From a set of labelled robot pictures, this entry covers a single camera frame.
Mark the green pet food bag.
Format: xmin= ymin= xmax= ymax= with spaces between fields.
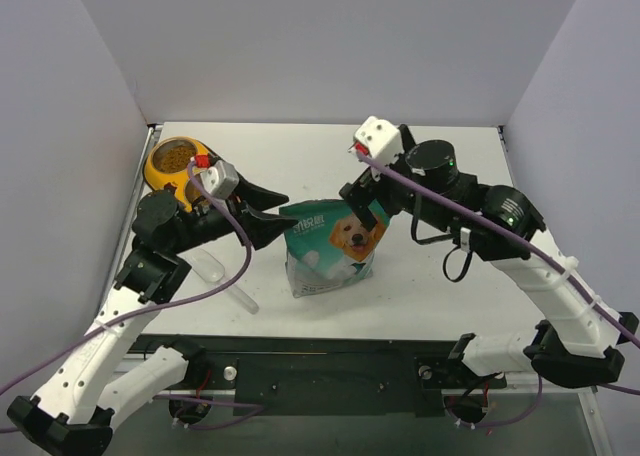
xmin=279 ymin=199 xmax=390 ymax=298

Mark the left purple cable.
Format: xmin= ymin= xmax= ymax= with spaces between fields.
xmin=0 ymin=163 xmax=266 ymax=435

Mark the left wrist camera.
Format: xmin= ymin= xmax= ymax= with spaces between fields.
xmin=194 ymin=154 xmax=240 ymax=200

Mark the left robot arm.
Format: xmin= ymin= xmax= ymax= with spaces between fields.
xmin=7 ymin=178 xmax=296 ymax=455

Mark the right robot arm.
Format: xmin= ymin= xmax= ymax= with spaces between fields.
xmin=340 ymin=135 xmax=639 ymax=389

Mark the clear plastic scoop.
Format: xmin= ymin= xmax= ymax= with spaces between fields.
xmin=186 ymin=249 xmax=260 ymax=315

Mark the yellow double pet bowl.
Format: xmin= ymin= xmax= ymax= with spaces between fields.
xmin=143 ymin=136 xmax=216 ymax=212

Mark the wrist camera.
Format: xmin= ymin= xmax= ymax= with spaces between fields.
xmin=348 ymin=116 xmax=403 ymax=166
xmin=194 ymin=154 xmax=240 ymax=200

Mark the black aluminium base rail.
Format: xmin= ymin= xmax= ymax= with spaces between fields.
xmin=127 ymin=334 xmax=537 ymax=418

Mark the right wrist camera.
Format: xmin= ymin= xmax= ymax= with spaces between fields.
xmin=348 ymin=116 xmax=403 ymax=166

